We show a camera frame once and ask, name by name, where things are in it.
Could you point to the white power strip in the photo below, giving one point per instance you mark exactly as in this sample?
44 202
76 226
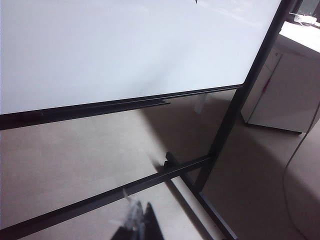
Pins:
306 19

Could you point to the white cabinet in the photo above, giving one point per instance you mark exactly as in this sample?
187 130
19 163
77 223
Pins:
285 87

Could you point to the black metal whiteboard stand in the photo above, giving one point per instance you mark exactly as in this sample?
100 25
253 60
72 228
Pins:
225 130

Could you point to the black whiteboard pen tray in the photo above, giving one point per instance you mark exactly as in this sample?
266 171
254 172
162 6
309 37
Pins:
100 110

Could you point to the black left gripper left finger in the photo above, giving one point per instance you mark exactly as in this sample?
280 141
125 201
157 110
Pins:
131 225

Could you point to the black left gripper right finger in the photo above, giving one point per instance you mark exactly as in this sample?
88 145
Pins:
151 225

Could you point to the white whiteboard with black frame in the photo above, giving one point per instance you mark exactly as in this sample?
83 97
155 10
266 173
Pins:
112 50

